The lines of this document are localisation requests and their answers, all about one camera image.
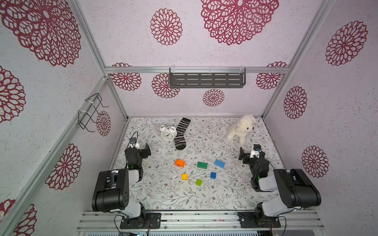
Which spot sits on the yellow small lego brick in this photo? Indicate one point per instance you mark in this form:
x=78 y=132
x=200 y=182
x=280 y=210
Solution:
x=184 y=176

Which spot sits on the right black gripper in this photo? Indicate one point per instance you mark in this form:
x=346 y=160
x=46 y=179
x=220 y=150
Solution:
x=246 y=156

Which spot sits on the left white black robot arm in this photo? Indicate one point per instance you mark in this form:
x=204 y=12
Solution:
x=112 y=192

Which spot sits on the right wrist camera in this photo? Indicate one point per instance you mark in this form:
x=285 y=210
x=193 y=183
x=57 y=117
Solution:
x=257 y=152

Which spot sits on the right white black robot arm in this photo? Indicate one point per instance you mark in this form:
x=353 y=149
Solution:
x=296 y=191

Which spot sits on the lime green lego brick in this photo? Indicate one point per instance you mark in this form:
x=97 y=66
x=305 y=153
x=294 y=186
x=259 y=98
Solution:
x=199 y=182

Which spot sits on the white alarm clock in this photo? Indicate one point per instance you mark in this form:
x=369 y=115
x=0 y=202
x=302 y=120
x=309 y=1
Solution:
x=168 y=133

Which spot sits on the light blue long lego brick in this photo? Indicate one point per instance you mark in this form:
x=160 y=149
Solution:
x=220 y=164

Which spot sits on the green long lego brick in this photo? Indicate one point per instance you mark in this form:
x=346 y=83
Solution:
x=202 y=165

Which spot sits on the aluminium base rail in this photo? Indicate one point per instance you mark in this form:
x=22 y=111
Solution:
x=212 y=220

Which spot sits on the black wire wall rack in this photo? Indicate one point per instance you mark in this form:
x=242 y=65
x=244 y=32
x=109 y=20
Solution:
x=85 y=116

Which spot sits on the black grey striped sock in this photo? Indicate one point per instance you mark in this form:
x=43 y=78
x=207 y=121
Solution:
x=179 y=140

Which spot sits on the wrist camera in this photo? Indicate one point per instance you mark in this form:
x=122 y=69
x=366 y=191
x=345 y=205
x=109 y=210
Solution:
x=133 y=143
x=257 y=152

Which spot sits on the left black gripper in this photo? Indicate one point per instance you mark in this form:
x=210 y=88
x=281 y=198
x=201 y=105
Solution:
x=144 y=154

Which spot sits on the grey wall shelf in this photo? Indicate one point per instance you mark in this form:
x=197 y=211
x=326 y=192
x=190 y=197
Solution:
x=207 y=80

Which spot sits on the orange lego brick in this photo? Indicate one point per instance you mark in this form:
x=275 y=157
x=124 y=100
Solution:
x=180 y=163

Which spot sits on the white teddy bear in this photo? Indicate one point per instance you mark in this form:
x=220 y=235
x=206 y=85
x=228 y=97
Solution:
x=242 y=129

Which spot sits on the dark blue small lego brick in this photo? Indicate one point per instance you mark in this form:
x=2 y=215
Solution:
x=213 y=175

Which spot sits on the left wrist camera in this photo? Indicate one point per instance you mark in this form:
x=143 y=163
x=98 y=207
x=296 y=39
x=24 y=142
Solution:
x=133 y=143

